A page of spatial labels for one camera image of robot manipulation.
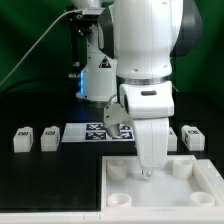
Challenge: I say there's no white sheet with markers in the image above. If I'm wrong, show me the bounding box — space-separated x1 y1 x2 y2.
62 122 134 143

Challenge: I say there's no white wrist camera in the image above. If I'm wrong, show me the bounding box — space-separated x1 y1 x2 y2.
103 103 132 138

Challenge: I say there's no black camera on stand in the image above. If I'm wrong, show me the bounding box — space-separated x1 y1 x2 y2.
65 6 99 78

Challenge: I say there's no white square table top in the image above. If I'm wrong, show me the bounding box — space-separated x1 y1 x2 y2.
101 155 224 210

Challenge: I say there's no grey camera cable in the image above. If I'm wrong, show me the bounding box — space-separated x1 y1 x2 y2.
0 9 83 88

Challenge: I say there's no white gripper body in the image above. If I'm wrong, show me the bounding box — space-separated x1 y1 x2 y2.
119 82 174 173

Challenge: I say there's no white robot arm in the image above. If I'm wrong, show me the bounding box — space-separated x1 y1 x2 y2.
71 0 202 178

